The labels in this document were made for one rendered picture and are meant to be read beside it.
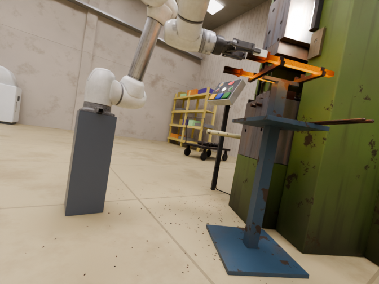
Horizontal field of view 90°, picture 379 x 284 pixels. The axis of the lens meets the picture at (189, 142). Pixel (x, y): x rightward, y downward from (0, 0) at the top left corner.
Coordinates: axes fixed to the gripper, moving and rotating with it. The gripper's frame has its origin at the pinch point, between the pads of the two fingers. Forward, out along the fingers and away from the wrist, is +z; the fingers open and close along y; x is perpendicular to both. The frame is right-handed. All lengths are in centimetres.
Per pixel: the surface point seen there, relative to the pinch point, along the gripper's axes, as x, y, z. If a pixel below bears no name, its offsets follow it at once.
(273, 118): -27.2, 7.7, 8.9
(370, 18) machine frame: 39, -10, 67
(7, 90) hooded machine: -8, -494, -433
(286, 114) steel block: -16, -36, 47
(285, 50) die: 33, -51, 46
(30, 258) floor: -97, 2, -78
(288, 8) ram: 60, -47, 40
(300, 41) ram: 40, -46, 54
